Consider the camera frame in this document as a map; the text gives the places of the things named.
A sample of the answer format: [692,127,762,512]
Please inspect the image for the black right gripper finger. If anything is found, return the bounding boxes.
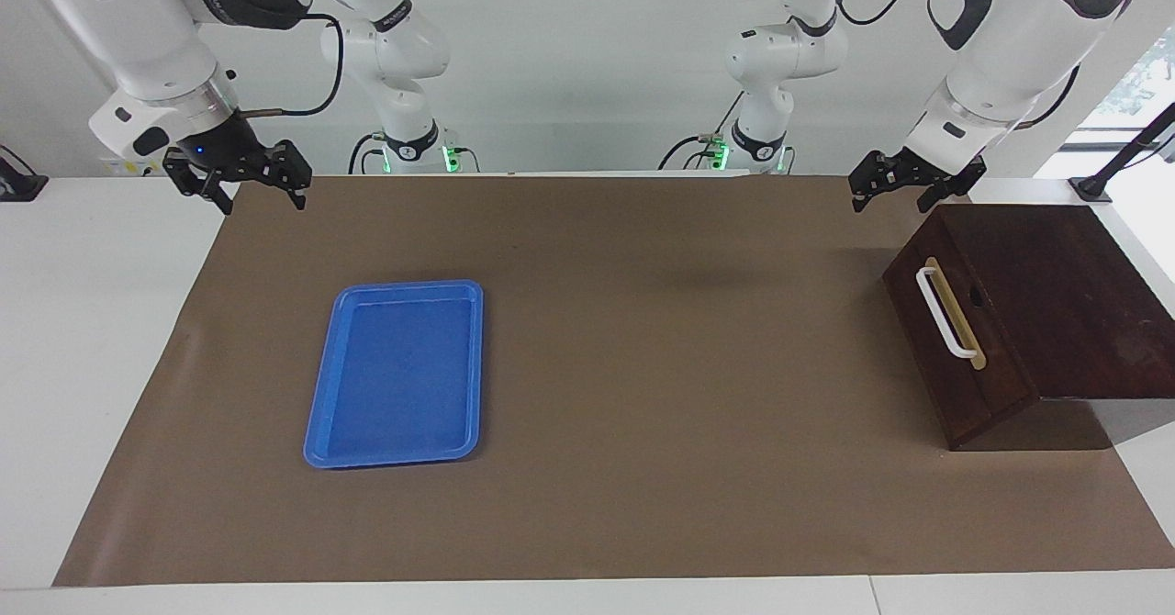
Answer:
[274,140,313,212]
[165,151,235,215]

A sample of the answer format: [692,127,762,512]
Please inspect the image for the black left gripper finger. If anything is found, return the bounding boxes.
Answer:
[849,154,884,214]
[918,174,983,214]

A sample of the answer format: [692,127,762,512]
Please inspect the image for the wooden drawer with white handle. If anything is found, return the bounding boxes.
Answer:
[883,211,1036,434]

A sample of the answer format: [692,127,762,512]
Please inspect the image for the dark wooden drawer cabinet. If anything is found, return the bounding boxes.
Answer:
[883,204,1175,452]

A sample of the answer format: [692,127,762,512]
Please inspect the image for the black pole stand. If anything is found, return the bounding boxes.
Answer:
[1069,101,1175,205]

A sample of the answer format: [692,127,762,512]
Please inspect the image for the blue plastic tray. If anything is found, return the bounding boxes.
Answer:
[303,279,485,469]

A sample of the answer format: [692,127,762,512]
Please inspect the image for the brown table mat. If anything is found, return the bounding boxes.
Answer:
[52,173,1175,588]

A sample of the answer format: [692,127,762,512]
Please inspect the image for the black base cable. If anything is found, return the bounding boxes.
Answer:
[348,133,386,175]
[658,135,726,172]

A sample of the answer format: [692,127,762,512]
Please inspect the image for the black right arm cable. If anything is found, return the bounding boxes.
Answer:
[229,14,346,120]

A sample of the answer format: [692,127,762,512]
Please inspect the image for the black table clamp bracket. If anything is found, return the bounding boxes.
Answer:
[0,145,49,201]

